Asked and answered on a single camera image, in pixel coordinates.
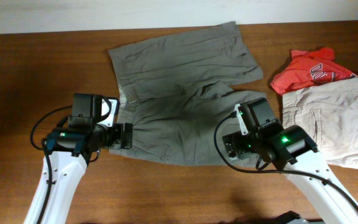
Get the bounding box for grey-green shorts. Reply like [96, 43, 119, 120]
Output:
[109, 22, 263, 166]

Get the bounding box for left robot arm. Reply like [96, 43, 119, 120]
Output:
[24, 93, 133, 223]

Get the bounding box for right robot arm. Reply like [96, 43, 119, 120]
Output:
[220, 98, 358, 223]

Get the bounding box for red t-shirt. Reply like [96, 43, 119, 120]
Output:
[270, 47, 358, 95]

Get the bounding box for beige shorts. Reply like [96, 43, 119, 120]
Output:
[282, 78, 358, 169]

